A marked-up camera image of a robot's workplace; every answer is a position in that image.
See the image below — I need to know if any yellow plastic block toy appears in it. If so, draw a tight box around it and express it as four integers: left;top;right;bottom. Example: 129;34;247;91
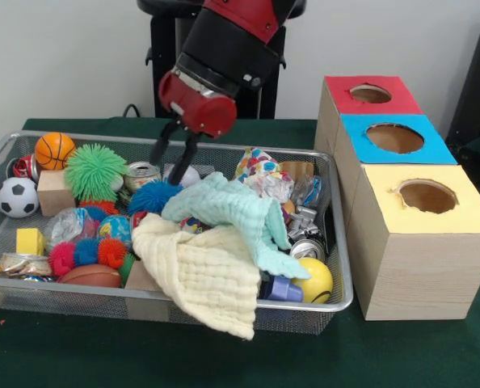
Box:
15;228;47;258

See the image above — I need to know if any multicolour spiky caterpillar toy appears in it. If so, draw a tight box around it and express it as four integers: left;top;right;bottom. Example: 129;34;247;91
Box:
48;237;138;284

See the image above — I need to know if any plain wooden block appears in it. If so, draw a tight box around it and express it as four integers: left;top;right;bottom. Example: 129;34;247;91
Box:
36;169;78;217
124;260;162;292

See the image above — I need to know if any dark green tablecloth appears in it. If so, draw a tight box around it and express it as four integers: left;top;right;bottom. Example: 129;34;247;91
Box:
0;116;480;388

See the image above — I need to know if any blue globe ball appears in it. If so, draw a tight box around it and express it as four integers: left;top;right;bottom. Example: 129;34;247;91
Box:
98;215;133;247

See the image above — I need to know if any black white soccer ball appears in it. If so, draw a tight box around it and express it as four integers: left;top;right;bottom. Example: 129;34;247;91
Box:
0;177;40;219

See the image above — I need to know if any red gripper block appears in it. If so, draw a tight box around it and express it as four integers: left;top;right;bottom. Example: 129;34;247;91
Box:
149;70;238;187

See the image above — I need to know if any cream waffle cloth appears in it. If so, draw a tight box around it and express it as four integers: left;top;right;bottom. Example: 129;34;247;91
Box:
131;213;262;340

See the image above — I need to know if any blue spiky ball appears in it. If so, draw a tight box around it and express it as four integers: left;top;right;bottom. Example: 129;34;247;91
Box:
127;180;183;217

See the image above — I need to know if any black stand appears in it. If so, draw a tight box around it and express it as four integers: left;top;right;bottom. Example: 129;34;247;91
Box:
445;6;480;187

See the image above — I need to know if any brown football toy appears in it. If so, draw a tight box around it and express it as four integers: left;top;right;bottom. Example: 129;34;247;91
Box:
57;264;123;289

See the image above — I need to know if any yellow smiley ball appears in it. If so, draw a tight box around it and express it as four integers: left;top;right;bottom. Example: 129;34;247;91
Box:
292;257;334;305

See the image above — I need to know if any silver metallic toy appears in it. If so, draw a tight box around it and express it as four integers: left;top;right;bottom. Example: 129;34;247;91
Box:
286;205;322;242

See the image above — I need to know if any white baseball toy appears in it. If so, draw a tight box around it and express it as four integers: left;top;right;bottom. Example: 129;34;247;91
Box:
162;163;202;189

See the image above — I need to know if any dented silver can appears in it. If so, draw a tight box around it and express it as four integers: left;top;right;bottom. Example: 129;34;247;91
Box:
289;238;326;262

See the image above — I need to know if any ridged wooden block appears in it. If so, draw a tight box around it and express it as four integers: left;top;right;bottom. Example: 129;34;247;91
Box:
279;160;315;179

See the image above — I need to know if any purple plastic toy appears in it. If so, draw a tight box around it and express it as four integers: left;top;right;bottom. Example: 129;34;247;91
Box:
259;276;305;303

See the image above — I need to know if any orange basketball toy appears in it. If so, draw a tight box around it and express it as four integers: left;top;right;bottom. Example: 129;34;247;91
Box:
34;132;77;171

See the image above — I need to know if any green spiky ball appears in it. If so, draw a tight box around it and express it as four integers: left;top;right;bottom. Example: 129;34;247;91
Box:
65;143;131;203

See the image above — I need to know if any crushed clear plastic bottle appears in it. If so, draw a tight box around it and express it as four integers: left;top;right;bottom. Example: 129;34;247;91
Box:
44;208;99;251

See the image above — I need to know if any wooden three-hole box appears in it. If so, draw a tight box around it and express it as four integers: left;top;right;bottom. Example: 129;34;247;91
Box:
314;74;480;323

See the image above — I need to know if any mint waffle cloth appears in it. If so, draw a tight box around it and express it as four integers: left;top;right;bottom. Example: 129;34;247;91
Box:
161;171;312;280

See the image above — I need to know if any red drink can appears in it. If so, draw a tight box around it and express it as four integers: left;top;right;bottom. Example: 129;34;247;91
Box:
12;154;41;181

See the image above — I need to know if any silver mesh bin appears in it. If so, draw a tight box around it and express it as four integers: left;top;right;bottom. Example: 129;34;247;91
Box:
0;129;355;336

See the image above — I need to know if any silver drink can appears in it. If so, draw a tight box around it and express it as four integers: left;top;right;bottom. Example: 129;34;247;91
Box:
124;161;162;194

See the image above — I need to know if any colourful dotted crumpled wrapper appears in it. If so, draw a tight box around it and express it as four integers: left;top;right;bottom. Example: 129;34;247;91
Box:
234;147;296;203

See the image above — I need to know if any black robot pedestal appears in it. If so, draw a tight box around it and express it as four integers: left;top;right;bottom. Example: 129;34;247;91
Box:
137;0;308;120

